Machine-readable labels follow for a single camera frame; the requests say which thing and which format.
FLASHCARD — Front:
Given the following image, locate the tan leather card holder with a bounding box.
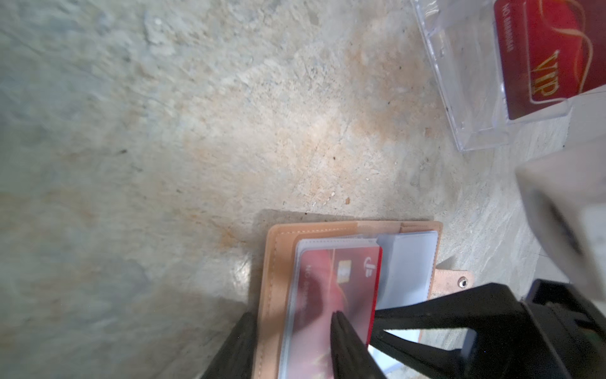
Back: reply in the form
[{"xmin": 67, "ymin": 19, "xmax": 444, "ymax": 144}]
[{"xmin": 252, "ymin": 220, "xmax": 474, "ymax": 378}]

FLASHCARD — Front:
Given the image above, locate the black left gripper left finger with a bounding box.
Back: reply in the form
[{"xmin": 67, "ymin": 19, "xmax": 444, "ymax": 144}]
[{"xmin": 200, "ymin": 312, "xmax": 257, "ymax": 379}]

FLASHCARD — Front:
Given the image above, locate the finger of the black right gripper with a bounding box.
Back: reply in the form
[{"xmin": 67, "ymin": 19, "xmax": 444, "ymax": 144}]
[
  {"xmin": 373, "ymin": 283, "xmax": 526, "ymax": 341},
  {"xmin": 370, "ymin": 330, "xmax": 465, "ymax": 378}
]

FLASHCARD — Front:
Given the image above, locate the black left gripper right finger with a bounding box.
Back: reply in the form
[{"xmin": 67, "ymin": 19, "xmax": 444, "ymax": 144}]
[{"xmin": 330, "ymin": 311, "xmax": 386, "ymax": 379}]

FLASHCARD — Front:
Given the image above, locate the clear acrylic card stand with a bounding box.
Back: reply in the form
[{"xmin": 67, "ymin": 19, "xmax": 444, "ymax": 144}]
[{"xmin": 413, "ymin": 1, "xmax": 605, "ymax": 152}]

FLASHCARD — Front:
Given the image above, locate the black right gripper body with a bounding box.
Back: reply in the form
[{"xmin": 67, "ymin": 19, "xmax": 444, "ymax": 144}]
[{"xmin": 461, "ymin": 280, "xmax": 605, "ymax": 378}]

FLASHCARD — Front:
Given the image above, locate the red vip card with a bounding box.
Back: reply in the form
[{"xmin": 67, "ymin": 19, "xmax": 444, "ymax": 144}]
[
  {"xmin": 493, "ymin": 0, "xmax": 605, "ymax": 120},
  {"xmin": 278, "ymin": 238, "xmax": 383, "ymax": 378}
]

